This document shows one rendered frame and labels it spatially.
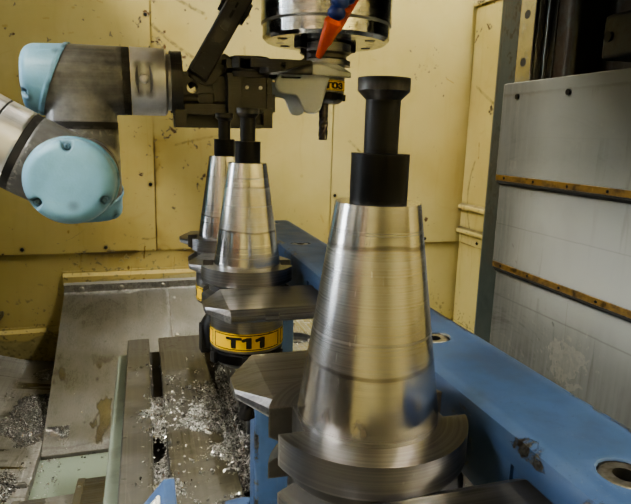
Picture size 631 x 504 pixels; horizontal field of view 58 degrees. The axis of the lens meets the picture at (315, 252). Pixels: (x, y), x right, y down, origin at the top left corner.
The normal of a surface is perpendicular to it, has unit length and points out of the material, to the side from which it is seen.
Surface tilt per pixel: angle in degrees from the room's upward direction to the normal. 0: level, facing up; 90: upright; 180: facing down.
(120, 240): 90
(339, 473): 90
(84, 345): 24
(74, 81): 90
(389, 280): 82
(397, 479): 90
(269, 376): 0
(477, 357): 0
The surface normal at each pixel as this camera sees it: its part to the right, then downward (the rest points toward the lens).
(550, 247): -0.96, 0.04
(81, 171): 0.30, 0.20
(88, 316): 0.14, -0.81
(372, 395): -0.04, 0.06
